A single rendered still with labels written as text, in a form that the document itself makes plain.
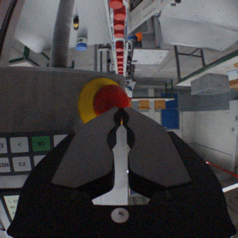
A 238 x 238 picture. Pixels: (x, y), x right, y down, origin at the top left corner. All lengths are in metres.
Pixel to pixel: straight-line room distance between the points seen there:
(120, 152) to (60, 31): 0.22
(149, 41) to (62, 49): 0.36
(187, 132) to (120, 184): 8.54
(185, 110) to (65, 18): 8.44
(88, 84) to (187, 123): 8.53
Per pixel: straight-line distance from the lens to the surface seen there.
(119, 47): 0.59
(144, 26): 0.52
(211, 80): 2.15
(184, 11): 0.75
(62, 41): 0.27
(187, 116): 8.63
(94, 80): 0.16
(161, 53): 0.50
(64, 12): 0.30
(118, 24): 0.45
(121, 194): 0.20
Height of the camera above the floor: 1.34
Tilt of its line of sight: 1 degrees up
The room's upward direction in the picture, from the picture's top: 179 degrees clockwise
